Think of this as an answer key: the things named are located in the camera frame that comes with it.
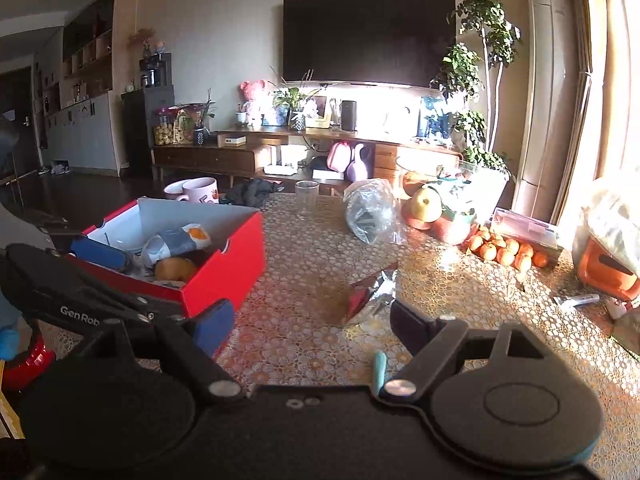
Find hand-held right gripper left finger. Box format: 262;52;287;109
82;299;248;403

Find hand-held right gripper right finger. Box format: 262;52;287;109
382;299;548;403

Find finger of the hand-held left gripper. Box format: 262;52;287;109
115;290;191;336
67;236;131;273

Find red and silver foil packet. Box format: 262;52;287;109
342;261;401;326

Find red cardboard box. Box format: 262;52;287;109
65;197;267;318

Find silver packet with orange print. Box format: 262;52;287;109
141;224;211;268

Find lace-covered desktop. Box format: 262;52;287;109
115;192;640;480

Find red round object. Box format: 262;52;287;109
0;330;57;392

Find red apple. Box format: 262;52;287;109
432;212;473;246

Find clear plastic bag grey contents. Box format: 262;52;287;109
344;178;406;245

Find pile of tangerines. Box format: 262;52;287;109
465;227;550;272

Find pink mug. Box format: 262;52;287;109
176;177;220;205

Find black cabinet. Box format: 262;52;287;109
121;85;176;178

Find snack jar with pink lid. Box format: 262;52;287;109
154;107;176;146

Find dark cloth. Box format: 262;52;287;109
220;178;283;208

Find wooden television cabinet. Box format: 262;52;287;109
151;127;463;196

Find clear fruit bowl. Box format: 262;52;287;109
397;155;511;246

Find tray of oranges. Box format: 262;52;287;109
491;207;560;256

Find clear drinking glass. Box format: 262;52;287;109
295;180;320;221

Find small plant in dark vase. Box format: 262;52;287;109
177;89;218;147

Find purple vase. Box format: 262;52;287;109
346;143;373;182

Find pink bag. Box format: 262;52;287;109
327;141;352;172

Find coffee machine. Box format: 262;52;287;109
139;52;172;88

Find orange and grey appliance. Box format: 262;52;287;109
572;237;640;306

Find brown paper bag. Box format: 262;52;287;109
607;300;640;356

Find pink teddy bear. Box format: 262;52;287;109
239;80;266;126

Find dried flower vase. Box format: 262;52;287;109
132;27;168;58

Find potted grass plant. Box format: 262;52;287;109
270;67;326;132

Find white standing air conditioner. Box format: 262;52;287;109
512;0;596;221

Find black television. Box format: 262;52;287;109
283;0;457;90

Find tall green tree plant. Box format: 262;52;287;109
430;0;521;181

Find beige curtain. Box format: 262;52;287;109
575;0;640;221

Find wall shelving unit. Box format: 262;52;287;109
32;0;123;176

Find photo frame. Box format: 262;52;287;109
306;96;331;128

